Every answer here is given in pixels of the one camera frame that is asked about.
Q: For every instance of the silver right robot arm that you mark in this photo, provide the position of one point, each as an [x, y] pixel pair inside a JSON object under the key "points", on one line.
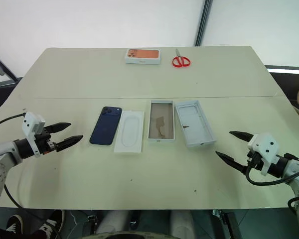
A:
{"points": [[295, 169]]}

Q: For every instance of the white box lid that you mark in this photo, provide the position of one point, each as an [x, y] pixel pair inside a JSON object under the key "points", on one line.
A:
{"points": [[195, 124]]}

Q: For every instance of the white cardboard insert card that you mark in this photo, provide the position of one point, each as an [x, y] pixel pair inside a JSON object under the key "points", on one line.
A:
{"points": [[129, 134]]}

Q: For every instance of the white phone box base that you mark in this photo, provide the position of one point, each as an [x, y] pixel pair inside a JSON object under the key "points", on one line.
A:
{"points": [[162, 122]]}

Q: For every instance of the grey slanted metal frame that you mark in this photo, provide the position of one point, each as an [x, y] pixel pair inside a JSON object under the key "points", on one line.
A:
{"points": [[1, 66]]}

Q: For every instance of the dark window frame post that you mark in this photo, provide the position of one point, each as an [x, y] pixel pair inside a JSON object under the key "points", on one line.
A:
{"points": [[203, 22]]}

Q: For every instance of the black table leg bracket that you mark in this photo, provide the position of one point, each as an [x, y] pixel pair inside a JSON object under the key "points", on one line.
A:
{"points": [[226, 221]]}

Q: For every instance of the black and white sneaker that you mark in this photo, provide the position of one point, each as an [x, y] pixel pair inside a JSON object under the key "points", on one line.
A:
{"points": [[51, 224], [15, 224]]}

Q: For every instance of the black desk with light strip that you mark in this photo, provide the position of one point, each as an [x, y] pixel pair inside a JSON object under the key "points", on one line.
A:
{"points": [[289, 74]]}

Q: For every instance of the pale rounded cylinder shape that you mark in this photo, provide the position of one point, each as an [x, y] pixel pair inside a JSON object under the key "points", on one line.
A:
{"points": [[182, 222], [113, 221]]}

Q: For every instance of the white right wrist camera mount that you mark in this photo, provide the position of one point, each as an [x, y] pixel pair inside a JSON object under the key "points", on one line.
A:
{"points": [[265, 145]]}

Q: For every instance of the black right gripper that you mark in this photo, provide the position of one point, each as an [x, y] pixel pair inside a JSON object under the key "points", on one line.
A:
{"points": [[253, 161]]}

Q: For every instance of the dark blue smartphone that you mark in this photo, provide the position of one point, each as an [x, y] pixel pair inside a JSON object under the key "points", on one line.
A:
{"points": [[105, 127]]}

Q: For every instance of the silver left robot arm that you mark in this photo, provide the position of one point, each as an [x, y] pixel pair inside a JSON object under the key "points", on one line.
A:
{"points": [[5, 152]]}

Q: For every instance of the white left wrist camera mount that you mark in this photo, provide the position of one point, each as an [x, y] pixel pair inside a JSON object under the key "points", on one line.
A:
{"points": [[31, 124]]}

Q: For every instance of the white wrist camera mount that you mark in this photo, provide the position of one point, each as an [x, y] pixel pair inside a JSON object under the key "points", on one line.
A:
{"points": [[31, 124], [265, 145]]}

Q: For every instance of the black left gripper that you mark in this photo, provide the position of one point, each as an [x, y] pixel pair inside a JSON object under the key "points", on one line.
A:
{"points": [[43, 143]]}

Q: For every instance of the phone box with orange print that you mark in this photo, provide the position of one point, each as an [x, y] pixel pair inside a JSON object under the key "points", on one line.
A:
{"points": [[143, 56]]}

